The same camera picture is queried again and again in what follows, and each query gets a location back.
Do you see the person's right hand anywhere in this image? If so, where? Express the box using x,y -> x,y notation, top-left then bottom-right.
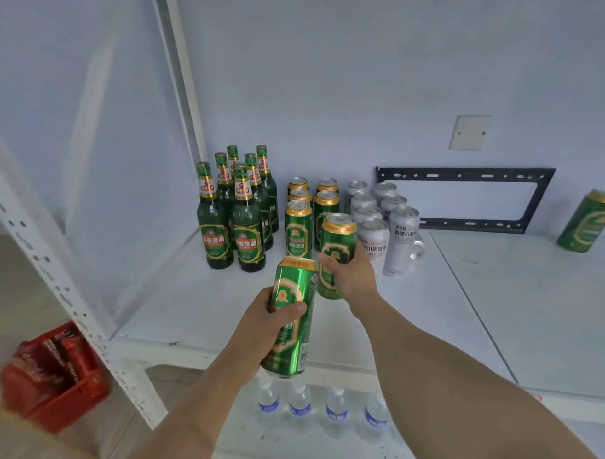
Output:
319,245 -> 382,311

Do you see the person's left hand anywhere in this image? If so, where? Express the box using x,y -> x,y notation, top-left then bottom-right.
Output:
226,286 -> 308,375

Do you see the person's left forearm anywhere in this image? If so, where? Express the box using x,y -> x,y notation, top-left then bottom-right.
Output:
128,352 -> 265,459

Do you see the person's right forearm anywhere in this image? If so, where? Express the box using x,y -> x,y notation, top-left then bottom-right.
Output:
347,292 -> 598,459

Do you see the group of white drink cans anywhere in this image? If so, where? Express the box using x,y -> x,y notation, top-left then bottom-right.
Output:
345,180 -> 426,278

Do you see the clear water bottle blue label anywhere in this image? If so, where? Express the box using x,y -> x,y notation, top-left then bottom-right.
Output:
288,378 -> 313,428
361,395 -> 390,443
257,376 -> 280,426
324,388 -> 350,438

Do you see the group of green glass bottles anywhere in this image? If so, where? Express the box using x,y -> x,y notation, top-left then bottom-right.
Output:
197,145 -> 280,273

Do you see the white perforated shelf upright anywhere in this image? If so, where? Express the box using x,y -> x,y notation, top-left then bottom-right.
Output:
0,137 -> 169,431

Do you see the red plastic crate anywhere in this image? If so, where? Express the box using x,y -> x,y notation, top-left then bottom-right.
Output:
0,321 -> 112,434

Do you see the pile of red packets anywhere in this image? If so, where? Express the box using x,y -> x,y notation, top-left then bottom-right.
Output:
13,326 -> 95,395

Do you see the black metal wall bracket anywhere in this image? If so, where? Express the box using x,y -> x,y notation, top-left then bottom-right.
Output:
376,166 -> 556,235

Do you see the white wall cover plate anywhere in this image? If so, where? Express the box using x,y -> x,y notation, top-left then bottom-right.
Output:
449,115 -> 493,152

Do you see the white corner post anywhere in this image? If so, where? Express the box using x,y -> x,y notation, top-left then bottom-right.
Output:
152,0 -> 209,166

